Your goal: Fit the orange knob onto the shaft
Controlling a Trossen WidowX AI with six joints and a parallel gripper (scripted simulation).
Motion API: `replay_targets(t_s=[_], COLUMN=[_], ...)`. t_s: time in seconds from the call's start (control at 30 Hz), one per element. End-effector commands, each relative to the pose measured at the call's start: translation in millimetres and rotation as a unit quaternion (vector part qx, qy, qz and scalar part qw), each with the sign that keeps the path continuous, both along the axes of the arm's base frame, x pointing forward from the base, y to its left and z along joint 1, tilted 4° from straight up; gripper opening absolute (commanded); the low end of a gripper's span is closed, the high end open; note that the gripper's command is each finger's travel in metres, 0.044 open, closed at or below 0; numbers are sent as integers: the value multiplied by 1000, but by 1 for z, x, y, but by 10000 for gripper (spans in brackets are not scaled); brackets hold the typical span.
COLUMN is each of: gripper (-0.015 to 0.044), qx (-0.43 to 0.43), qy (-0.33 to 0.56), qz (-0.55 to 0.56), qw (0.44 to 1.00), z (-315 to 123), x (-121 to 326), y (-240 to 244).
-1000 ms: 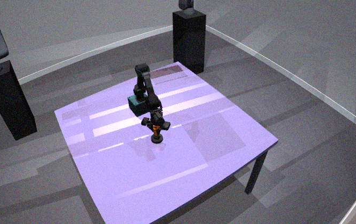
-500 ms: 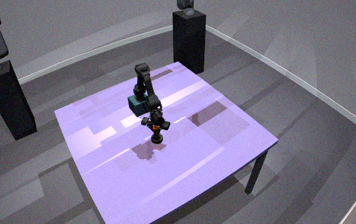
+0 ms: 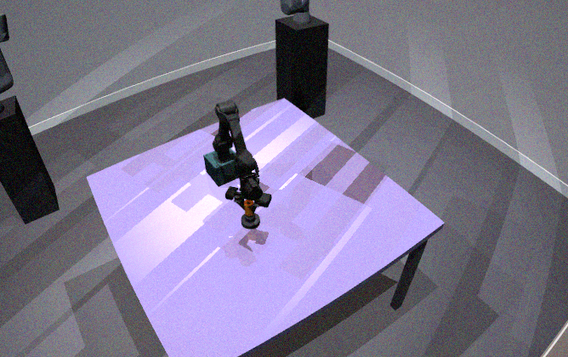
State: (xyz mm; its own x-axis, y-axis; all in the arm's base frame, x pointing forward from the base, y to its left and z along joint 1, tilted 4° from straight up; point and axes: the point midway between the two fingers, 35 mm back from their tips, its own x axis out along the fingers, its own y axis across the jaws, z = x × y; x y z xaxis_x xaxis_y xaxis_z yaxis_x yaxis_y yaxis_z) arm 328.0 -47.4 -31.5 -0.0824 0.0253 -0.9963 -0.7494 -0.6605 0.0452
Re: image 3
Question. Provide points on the orange cylinder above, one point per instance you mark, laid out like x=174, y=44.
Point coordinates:
x=248, y=208

